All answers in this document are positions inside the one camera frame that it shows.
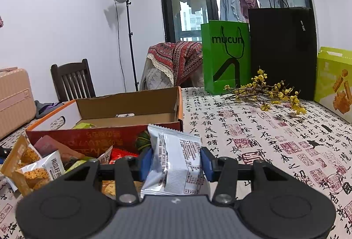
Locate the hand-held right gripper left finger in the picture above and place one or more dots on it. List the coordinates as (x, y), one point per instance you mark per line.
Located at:
(145, 166)

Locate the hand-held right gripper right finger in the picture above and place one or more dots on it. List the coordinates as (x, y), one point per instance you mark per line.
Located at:
(206, 166)

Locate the silver snack packet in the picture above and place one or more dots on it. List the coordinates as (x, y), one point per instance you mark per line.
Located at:
(176, 162)

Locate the red cardboard box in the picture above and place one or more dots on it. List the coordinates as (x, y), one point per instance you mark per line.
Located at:
(96, 140)

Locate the white red snack packet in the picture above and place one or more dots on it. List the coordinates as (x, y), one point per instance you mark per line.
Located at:
(106, 156)

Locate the light green snack packet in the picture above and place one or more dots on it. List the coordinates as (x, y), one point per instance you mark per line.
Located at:
(75, 166)

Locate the brown snack packet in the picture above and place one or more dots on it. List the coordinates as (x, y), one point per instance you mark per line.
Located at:
(72, 155)

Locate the chair with patterned cloth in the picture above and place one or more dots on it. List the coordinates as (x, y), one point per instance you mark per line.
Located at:
(156, 76)

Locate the white cracker snack packet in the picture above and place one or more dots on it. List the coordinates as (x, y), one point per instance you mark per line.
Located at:
(53, 167)

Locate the dusky pink snack packet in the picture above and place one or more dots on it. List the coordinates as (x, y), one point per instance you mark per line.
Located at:
(46, 145)

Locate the green paper bag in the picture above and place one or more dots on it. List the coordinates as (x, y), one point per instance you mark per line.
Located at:
(220, 63)

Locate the red patterned cloth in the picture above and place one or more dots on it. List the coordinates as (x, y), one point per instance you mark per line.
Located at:
(178, 60)

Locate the yellow flower branch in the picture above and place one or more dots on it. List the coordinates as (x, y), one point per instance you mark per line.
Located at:
(294, 97)

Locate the dark wooden chair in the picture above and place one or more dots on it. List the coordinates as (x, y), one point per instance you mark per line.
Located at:
(73, 79)

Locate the grey purple cloth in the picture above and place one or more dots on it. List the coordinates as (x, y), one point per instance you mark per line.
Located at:
(44, 108)

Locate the orange cracker snack packet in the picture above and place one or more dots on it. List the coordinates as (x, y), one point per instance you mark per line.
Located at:
(12, 162)

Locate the black paper bag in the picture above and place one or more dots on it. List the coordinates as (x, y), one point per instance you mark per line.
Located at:
(283, 49)

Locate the pink suitcase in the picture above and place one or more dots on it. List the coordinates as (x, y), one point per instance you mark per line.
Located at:
(13, 98)

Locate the yellow-green snack box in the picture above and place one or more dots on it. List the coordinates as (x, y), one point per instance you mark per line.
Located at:
(330, 82)

